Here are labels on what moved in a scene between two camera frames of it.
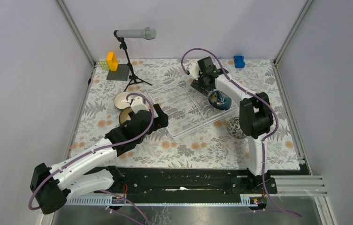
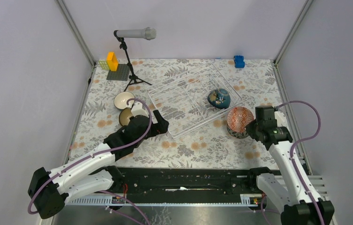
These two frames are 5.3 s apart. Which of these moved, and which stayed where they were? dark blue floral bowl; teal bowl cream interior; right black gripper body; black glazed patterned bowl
Moved: right black gripper body
Stayed: black glazed patterned bowl; teal bowl cream interior; dark blue floral bowl
